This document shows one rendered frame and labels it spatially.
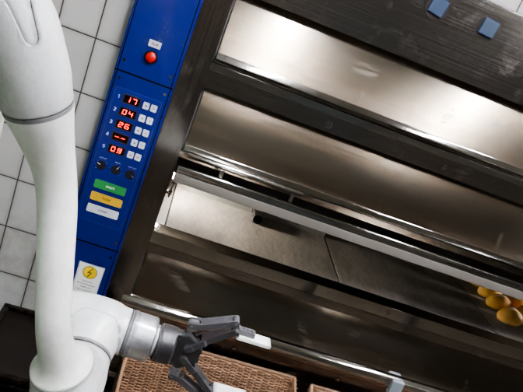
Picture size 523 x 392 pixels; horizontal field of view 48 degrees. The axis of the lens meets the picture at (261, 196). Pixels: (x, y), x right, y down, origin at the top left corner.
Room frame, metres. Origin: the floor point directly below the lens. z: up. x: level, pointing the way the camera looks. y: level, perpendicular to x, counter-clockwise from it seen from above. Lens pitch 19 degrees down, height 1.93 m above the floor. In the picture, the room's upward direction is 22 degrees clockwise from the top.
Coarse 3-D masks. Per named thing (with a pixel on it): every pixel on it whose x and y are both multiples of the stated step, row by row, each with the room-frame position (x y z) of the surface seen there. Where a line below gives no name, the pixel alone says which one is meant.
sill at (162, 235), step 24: (168, 240) 1.56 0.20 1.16; (192, 240) 1.59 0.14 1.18; (240, 264) 1.60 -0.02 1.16; (264, 264) 1.62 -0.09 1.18; (312, 288) 1.64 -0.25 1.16; (336, 288) 1.67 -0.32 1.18; (384, 312) 1.68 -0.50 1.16; (408, 312) 1.70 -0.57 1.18; (456, 336) 1.73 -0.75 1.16; (480, 336) 1.75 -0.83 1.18
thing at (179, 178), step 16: (176, 176) 1.41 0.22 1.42; (208, 192) 1.42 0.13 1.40; (224, 192) 1.43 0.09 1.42; (256, 208) 1.45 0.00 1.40; (272, 208) 1.46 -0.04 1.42; (304, 224) 1.47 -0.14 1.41; (320, 224) 1.48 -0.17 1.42; (352, 224) 1.69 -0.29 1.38; (352, 240) 1.50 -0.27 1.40; (368, 240) 1.51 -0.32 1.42; (400, 256) 1.52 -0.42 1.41; (416, 256) 1.53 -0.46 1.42; (448, 272) 1.55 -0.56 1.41; (464, 272) 1.56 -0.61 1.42; (496, 288) 1.57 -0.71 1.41; (512, 288) 1.59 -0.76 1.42
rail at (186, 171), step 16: (192, 176) 1.42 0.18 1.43; (208, 176) 1.43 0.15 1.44; (240, 192) 1.44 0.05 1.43; (256, 192) 1.45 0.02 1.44; (288, 208) 1.47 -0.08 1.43; (304, 208) 1.48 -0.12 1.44; (336, 224) 1.49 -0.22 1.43; (384, 240) 1.52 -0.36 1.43; (432, 256) 1.54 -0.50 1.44; (480, 272) 1.57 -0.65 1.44
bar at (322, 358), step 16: (128, 304) 1.18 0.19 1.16; (144, 304) 1.19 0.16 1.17; (160, 304) 1.21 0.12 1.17; (176, 320) 1.21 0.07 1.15; (288, 352) 1.25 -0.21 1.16; (304, 352) 1.26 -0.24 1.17; (320, 352) 1.28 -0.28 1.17; (336, 368) 1.28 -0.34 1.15; (352, 368) 1.28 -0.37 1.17; (368, 368) 1.30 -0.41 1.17; (400, 384) 1.30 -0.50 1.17; (416, 384) 1.32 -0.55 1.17
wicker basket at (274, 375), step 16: (208, 352) 1.57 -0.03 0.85; (128, 368) 1.50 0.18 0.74; (144, 368) 1.51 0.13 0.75; (160, 368) 1.53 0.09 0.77; (208, 368) 1.56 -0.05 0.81; (224, 368) 1.57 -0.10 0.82; (240, 368) 1.59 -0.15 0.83; (256, 368) 1.60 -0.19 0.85; (128, 384) 1.49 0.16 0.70; (160, 384) 1.51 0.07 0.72; (176, 384) 1.52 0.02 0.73; (224, 384) 1.56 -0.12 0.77; (240, 384) 1.58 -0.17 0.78; (256, 384) 1.59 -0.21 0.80; (272, 384) 1.61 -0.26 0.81; (288, 384) 1.62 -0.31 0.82
